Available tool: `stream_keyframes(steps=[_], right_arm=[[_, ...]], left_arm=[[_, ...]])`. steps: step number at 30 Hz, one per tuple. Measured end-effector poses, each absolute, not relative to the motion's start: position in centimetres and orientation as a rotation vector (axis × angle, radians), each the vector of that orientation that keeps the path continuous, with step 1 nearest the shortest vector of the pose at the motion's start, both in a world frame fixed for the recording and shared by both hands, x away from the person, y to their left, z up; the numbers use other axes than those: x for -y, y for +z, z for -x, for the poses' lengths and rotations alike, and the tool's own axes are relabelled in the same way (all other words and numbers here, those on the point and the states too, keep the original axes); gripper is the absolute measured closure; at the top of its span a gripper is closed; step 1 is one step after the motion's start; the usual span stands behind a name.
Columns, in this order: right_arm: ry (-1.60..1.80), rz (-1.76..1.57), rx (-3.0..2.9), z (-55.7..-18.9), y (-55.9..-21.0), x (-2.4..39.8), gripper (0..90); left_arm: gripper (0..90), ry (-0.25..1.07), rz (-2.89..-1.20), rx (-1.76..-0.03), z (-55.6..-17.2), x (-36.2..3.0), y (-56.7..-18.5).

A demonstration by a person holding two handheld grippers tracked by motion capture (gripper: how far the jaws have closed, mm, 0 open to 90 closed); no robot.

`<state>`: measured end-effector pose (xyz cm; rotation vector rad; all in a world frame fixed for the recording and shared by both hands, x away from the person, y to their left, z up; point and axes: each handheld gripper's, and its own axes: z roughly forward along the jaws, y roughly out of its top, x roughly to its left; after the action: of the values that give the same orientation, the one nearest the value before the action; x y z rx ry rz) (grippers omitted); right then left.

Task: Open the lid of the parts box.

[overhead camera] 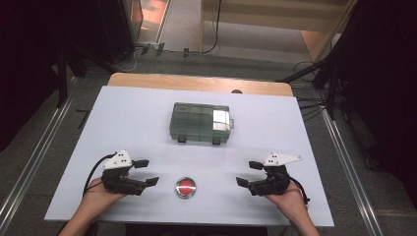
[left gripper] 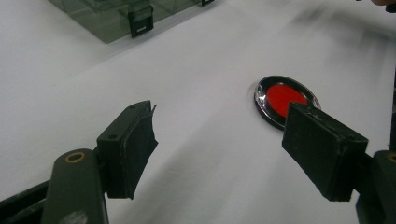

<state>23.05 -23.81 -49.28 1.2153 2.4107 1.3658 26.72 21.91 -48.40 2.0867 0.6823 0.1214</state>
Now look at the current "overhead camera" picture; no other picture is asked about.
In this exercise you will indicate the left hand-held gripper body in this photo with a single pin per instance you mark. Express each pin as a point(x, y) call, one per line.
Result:
point(116, 182)

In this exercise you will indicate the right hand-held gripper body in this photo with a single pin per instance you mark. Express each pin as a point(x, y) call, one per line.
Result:
point(275, 182)

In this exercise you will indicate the grey transparent compartment box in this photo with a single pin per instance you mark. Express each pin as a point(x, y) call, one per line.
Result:
point(193, 122)

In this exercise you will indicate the person's right hand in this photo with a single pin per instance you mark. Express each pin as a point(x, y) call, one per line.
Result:
point(290, 201)

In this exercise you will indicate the white board sheet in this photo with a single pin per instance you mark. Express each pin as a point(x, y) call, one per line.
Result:
point(131, 124)

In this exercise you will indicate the small dark knob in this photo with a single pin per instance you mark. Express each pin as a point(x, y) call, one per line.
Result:
point(236, 91)

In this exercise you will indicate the wooden table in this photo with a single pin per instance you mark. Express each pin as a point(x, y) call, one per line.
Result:
point(196, 83)

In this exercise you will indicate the black slanted stand leg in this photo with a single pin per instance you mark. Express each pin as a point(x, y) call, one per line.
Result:
point(305, 70)

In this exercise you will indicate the black upright stand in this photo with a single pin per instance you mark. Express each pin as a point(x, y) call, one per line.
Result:
point(62, 85)

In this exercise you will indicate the black curtain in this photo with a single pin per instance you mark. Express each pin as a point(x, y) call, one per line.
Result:
point(26, 65)
point(387, 82)

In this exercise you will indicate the light wooden shelf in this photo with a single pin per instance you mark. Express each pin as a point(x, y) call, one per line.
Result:
point(272, 16)

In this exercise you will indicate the metal floor rail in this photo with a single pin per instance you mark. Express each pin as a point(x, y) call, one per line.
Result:
point(347, 170)
point(32, 165)

